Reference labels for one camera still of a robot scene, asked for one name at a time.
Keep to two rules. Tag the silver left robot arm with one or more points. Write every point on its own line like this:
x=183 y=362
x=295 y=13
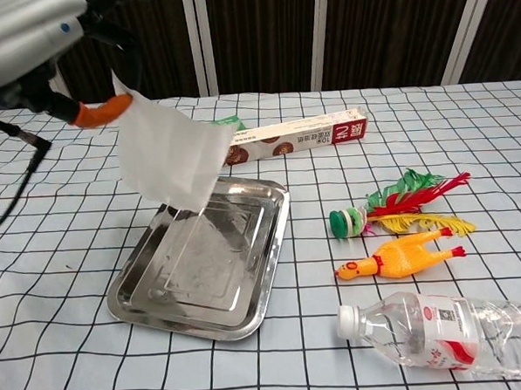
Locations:
x=12 y=37

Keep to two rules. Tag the clear plastic water bottle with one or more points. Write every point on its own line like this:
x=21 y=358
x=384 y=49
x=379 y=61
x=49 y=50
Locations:
x=447 y=334

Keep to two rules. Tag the silver metal baking tray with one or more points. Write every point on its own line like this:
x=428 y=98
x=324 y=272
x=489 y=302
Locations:
x=229 y=266

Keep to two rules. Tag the green and white packet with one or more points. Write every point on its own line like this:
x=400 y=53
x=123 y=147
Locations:
x=235 y=123

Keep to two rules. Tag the yellow rubber chicken toy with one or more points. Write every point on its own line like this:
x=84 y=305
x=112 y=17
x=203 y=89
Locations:
x=399 y=255

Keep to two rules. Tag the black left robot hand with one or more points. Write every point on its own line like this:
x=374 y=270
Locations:
x=63 y=107

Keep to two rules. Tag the colourful feather shuttlecock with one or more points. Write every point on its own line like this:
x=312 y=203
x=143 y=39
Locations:
x=401 y=205

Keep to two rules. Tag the white parchment paper sheet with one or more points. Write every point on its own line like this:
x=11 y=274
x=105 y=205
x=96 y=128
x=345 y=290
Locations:
x=171 y=156

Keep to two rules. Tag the white partition frame post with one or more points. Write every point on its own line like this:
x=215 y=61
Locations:
x=200 y=41
x=62 y=89
x=321 y=34
x=466 y=31

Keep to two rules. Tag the white black-grid tablecloth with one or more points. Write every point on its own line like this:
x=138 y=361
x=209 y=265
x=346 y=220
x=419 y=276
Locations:
x=269 y=369

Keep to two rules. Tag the long baking paper box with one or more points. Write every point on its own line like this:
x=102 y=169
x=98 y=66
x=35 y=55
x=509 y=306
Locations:
x=301 y=138

